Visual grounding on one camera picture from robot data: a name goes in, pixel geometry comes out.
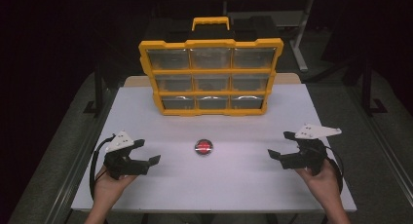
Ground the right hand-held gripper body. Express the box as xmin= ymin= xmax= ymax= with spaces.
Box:
xmin=282 ymin=123 xmax=343 ymax=177

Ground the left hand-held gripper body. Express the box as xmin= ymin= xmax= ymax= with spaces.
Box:
xmin=103 ymin=130 xmax=138 ymax=181

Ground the round red tin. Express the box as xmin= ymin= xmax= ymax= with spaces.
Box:
xmin=194 ymin=138 xmax=214 ymax=157

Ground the yellow organizer case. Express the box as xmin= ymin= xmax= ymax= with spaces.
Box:
xmin=138 ymin=16 xmax=284 ymax=118

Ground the person's left hand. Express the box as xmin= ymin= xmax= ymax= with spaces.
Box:
xmin=94 ymin=165 xmax=138 ymax=203

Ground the person's right hand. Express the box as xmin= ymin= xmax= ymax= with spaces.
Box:
xmin=294 ymin=159 xmax=341 ymax=201

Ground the wooden board under table top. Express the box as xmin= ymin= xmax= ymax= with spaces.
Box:
xmin=124 ymin=72 xmax=302 ymax=88

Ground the black metal stand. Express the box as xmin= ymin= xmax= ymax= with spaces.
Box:
xmin=360 ymin=55 xmax=389 ymax=117
xmin=83 ymin=59 xmax=110 ymax=115

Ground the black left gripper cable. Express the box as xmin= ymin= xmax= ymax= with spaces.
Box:
xmin=89 ymin=133 xmax=117 ymax=200

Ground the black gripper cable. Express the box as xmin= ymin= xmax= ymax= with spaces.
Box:
xmin=89 ymin=133 xmax=117 ymax=200
xmin=323 ymin=145 xmax=345 ymax=195

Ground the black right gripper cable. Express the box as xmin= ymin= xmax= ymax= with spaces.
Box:
xmin=323 ymin=145 xmax=345 ymax=195

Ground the aluminium frame rail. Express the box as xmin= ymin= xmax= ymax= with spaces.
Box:
xmin=52 ymin=87 xmax=118 ymax=224
xmin=347 ymin=86 xmax=413 ymax=199

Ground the grey metal desk frame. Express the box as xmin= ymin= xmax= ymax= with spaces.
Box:
xmin=222 ymin=0 xmax=316 ymax=73

